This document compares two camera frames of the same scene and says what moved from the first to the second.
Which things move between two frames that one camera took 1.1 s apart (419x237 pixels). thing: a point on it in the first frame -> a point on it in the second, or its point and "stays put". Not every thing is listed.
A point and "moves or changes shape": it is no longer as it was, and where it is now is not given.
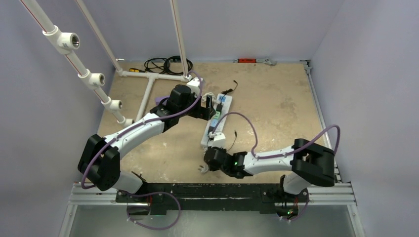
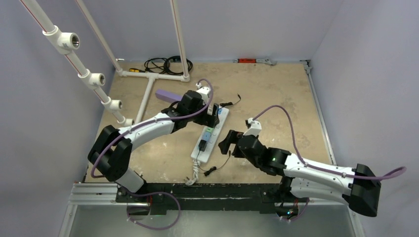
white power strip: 216,125 moves or changes shape
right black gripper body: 209,160 -> 237,143
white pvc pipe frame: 64,42 stays put
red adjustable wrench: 267,60 stays put
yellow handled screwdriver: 136,70 stays put
